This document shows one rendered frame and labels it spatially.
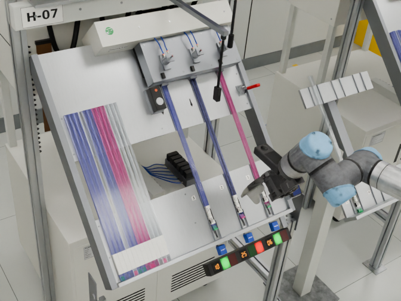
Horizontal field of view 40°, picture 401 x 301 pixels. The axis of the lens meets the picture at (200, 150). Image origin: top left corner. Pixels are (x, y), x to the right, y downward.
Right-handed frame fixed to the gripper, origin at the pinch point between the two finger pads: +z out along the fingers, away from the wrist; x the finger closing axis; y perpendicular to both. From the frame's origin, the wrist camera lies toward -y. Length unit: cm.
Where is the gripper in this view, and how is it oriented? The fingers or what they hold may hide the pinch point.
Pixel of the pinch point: (256, 187)
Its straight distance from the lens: 170.4
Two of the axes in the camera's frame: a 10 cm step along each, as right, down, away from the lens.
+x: 8.3, -2.7, 4.9
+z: -3.5, 4.4, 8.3
